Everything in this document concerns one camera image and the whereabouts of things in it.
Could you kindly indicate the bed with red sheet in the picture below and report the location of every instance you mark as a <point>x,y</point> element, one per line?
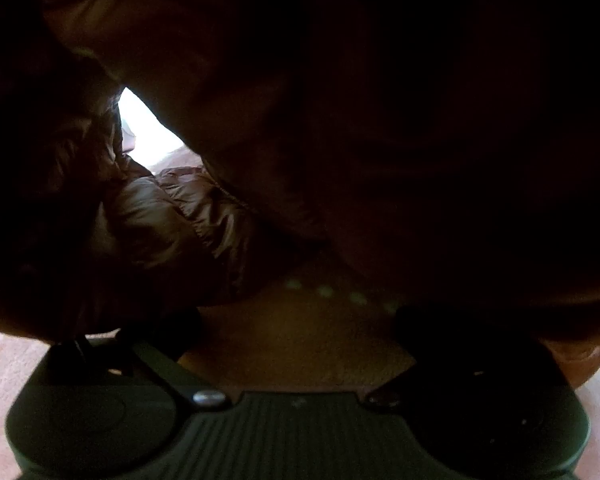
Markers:
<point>0,390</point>

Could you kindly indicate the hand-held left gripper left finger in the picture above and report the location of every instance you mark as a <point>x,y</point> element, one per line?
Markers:
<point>155,356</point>

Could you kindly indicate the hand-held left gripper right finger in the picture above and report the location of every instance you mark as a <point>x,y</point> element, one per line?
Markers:
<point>411,356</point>

